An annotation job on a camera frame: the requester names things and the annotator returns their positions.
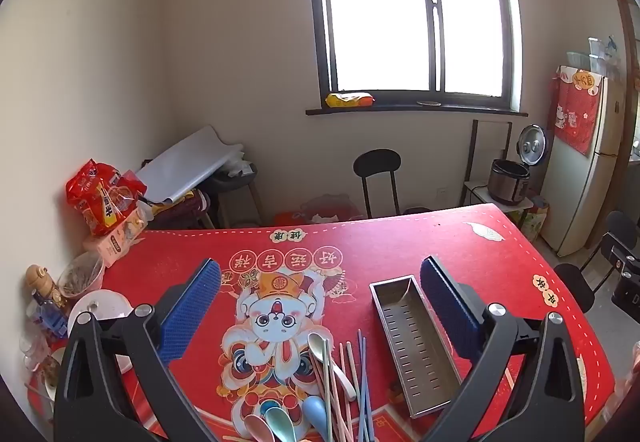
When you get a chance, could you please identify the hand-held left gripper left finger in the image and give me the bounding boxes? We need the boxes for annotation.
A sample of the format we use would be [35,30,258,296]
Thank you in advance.
[52,258,236,442]

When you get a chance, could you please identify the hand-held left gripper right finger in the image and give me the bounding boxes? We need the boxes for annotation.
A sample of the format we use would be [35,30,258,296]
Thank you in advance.
[419,256,587,442]

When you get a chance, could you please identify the steel utensil tray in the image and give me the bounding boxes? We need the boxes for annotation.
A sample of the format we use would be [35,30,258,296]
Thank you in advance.
[369,274,463,419]

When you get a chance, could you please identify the white spoon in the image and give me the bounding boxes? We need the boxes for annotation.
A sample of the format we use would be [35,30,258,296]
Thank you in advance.
[306,332,358,398]

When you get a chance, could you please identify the pink spoon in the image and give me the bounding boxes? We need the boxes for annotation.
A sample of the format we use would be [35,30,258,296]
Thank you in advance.
[243,414,273,442]

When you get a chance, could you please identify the green spoon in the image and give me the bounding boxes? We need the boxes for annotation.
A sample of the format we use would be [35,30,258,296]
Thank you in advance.
[264,406,298,442]

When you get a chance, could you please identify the blue spoon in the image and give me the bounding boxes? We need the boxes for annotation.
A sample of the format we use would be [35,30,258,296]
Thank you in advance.
[301,396,328,442]

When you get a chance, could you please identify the black round-back chair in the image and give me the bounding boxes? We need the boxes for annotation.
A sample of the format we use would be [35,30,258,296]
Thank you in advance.
[552,211,640,313]
[353,149,433,219]

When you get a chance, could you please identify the red printed table mat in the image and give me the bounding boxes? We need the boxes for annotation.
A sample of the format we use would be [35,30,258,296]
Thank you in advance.
[37,203,621,442]

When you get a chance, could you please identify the white lidded bowl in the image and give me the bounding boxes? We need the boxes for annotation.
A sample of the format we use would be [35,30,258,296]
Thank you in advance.
[67,289,133,368]

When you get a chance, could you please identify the dark red cloth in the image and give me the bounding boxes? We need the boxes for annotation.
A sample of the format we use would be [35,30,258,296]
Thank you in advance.
[145,189,211,230]

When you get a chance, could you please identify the pink box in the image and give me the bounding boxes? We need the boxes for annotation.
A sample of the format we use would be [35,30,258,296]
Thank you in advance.
[82,219,146,267]

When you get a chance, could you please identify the cream refrigerator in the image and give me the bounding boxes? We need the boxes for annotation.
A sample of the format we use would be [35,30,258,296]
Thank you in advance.
[540,66,628,257]

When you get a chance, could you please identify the green printed carton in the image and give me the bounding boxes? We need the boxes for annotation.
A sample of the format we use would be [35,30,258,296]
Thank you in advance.
[522,202,551,243]

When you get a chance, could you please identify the clear plastic cup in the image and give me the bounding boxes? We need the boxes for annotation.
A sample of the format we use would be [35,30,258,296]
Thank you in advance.
[57,251,105,297]

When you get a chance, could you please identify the small white table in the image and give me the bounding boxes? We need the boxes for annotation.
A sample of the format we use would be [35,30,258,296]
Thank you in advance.
[462,181,535,223]

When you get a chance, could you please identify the dark stool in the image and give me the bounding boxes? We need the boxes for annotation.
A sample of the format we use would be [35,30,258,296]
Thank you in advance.
[207,162,263,229]

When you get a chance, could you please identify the steel rice cooker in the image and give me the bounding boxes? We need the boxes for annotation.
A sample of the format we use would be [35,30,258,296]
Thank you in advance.
[487,124,551,207]

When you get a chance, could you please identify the blue water bottle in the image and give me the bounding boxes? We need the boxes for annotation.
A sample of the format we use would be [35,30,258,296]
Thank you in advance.
[31,289,68,338]

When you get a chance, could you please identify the red snack bags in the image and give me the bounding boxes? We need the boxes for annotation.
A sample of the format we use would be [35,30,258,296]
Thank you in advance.
[66,159,149,237]

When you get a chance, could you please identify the brown capped bottle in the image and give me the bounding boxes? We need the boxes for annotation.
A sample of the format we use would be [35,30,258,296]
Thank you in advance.
[26,264,68,307]

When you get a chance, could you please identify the red plastic bag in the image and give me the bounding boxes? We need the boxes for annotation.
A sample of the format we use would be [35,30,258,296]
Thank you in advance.
[272,194,366,227]

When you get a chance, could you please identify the clear glass cup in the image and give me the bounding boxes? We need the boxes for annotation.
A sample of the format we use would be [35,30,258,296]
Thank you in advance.
[20,332,51,373]

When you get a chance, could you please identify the red printed cloth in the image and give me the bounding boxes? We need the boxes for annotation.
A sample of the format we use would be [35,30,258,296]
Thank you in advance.
[551,66,607,157]

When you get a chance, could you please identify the yellow snack packet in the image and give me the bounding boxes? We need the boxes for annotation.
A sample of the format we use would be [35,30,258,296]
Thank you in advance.
[326,92,376,109]

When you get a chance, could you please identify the clear plastic containers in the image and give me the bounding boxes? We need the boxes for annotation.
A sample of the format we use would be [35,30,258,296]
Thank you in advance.
[566,38,623,81]

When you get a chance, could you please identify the dark framed window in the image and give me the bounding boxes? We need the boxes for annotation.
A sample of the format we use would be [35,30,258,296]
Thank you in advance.
[304,0,529,117]

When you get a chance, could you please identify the black metal rack frame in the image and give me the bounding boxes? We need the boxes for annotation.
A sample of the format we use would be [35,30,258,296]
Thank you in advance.
[460,119,513,205]

